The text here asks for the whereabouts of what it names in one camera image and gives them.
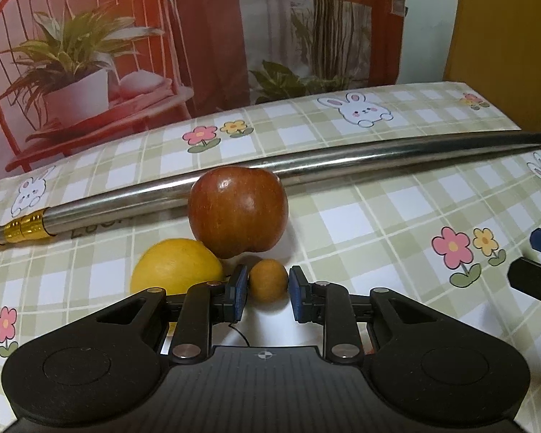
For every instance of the dark red apple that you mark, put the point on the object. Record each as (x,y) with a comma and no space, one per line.
(234,209)

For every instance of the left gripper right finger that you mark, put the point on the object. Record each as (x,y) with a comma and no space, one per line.
(385,312)

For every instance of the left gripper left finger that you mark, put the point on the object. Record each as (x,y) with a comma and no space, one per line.
(146,316)

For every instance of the yellow lemon on table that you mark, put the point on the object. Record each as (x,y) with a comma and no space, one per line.
(176,265)

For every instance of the steel clothes pole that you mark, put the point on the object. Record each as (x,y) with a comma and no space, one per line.
(305,166)

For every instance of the wooden board panel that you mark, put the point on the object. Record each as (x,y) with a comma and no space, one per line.
(496,50)

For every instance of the printed room backdrop cloth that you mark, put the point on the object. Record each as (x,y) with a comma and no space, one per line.
(79,73)

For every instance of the small brown longan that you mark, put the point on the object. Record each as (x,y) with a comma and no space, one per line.
(267,281)

